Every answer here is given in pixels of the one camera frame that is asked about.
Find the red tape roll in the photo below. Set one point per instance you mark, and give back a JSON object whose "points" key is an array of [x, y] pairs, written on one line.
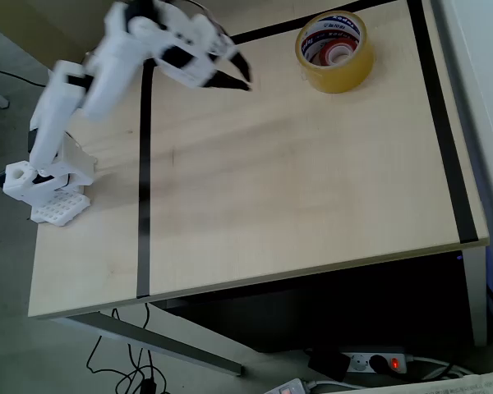
{"points": [[322, 55]]}

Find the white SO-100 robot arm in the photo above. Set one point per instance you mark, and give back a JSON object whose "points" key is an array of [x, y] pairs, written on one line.
{"points": [[107, 70]]}

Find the large yellow tape roll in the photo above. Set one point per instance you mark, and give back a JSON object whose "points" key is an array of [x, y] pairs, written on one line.
{"points": [[345, 76]]}

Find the grey slanted table leg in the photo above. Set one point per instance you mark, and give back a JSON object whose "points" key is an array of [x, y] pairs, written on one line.
{"points": [[156, 340]]}

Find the black power adapter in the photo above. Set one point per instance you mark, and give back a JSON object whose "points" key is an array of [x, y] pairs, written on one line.
{"points": [[328, 364]]}

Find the small white power strip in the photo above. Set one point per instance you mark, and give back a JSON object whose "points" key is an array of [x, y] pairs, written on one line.
{"points": [[287, 387]]}

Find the black round plug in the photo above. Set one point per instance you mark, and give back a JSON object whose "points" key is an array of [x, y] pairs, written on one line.
{"points": [[378, 364]]}

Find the grey upright table leg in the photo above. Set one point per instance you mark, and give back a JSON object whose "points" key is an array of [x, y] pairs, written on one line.
{"points": [[475, 295]]}

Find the white printed paper sheet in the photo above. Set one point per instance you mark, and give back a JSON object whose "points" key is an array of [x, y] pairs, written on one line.
{"points": [[443, 386]]}

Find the white perforated base plate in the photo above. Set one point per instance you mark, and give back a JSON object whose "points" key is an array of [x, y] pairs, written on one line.
{"points": [[61, 207]]}

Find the white power strip red switch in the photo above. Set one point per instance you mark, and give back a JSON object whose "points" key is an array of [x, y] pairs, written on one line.
{"points": [[361, 363]]}

